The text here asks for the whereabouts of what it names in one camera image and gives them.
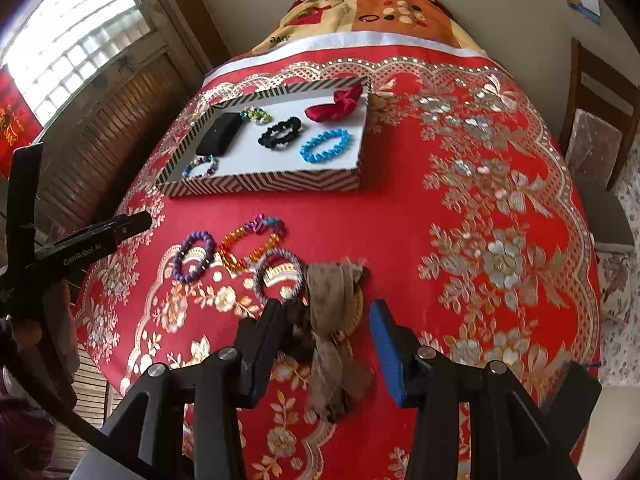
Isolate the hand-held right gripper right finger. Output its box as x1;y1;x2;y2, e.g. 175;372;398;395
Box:
369;299;603;480

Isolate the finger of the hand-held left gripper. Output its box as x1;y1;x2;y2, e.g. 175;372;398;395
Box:
107;211;153;245

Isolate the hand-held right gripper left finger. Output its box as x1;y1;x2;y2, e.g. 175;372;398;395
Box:
82;299;291;480

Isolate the brown scarf hair tie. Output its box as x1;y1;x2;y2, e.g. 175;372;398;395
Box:
282;259;376;423

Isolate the striped shallow tray box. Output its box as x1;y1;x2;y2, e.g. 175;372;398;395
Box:
155;76;375;198

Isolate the black jewelry box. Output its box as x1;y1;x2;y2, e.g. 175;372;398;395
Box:
196;112;243;157

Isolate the person's left hand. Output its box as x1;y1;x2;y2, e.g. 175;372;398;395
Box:
15;280;81;371

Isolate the wooden louvred door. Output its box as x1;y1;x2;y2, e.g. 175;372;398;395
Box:
35;45;211;241

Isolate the red floral tablecloth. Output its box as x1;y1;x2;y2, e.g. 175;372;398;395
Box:
75;42;601;480

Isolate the red hanging banner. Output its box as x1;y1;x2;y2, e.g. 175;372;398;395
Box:
0;65;43;166

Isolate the black scrunchie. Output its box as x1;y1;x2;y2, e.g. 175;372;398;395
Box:
257;116;303;152

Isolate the window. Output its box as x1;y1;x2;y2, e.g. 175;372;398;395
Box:
0;0;156;126

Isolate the red bow scrunchie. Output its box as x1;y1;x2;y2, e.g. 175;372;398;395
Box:
305;84;365;123

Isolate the floral patterned cloth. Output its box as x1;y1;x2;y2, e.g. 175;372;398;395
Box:
597;175;640;391

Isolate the printed blanket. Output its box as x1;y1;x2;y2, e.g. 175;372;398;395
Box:
250;0;488;58

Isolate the wooden chair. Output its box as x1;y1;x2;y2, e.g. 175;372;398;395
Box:
557;37;640;191

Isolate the purple bead bracelet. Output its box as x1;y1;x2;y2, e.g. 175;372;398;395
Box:
172;231;218;282

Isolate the grey bead bracelet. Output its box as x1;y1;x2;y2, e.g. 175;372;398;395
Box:
252;249;306;306

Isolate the orange bead bracelet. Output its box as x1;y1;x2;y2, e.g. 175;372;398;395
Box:
217;227;281;270

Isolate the multicolour bead bracelet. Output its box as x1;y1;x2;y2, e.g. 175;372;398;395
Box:
182;154;221;180

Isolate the pink blue hair tie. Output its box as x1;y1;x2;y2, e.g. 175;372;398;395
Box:
247;214;288;238

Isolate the green bead bracelet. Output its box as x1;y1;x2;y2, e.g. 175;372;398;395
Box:
240;106;273;125

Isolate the blue bead bracelet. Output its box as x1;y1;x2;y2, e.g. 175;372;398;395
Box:
299;129;351;165

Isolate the black cable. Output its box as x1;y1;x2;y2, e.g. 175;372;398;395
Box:
0;310;166;480

